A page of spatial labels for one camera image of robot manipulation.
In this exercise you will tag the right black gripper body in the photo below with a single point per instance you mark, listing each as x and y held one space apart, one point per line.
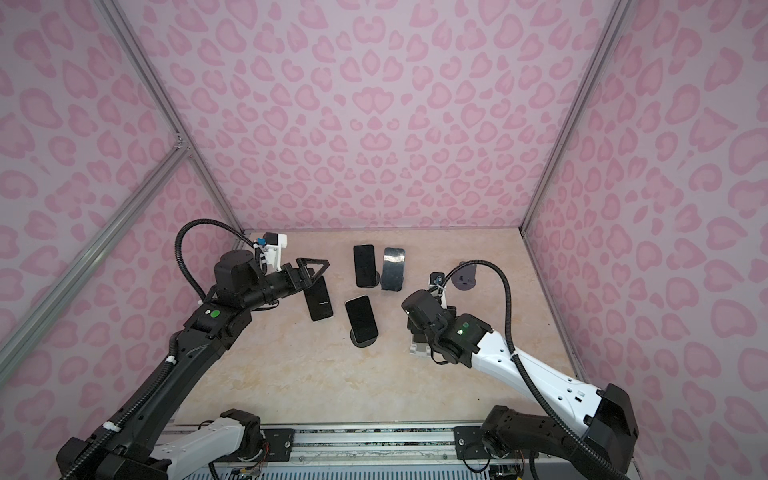
412 326

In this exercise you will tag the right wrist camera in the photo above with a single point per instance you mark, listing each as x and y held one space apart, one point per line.
437 283

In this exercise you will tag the white folding phone stand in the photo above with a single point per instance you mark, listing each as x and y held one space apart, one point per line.
420 349

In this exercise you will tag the black round phone stand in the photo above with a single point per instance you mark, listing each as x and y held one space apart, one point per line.
363 337

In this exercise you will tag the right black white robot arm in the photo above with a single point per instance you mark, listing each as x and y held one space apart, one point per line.
593 428

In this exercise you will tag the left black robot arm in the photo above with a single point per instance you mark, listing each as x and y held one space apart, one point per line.
121 448

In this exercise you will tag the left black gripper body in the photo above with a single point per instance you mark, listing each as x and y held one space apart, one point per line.
282 284

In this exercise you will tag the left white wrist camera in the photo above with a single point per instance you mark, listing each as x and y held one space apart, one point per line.
268 250

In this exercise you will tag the black phone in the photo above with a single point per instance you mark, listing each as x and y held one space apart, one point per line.
318 301
366 274
360 313

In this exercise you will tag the grey round phone stand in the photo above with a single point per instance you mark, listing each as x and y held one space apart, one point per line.
464 279

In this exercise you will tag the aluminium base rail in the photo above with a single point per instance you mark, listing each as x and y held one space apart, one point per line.
238 437

